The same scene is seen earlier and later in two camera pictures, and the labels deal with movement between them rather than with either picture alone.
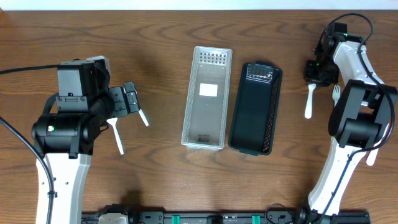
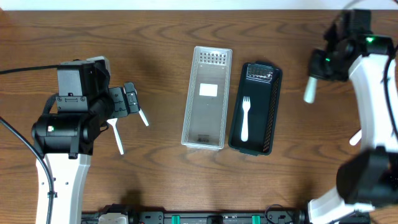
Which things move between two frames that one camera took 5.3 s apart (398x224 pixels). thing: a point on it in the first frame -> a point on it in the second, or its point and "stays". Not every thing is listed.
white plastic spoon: [112, 122] stays
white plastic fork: [336, 94] -> [310, 93]
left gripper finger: [132, 97] stays
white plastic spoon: [143, 117] stays
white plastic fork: [308, 112] -> [245, 104]
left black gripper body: [123, 101] stays
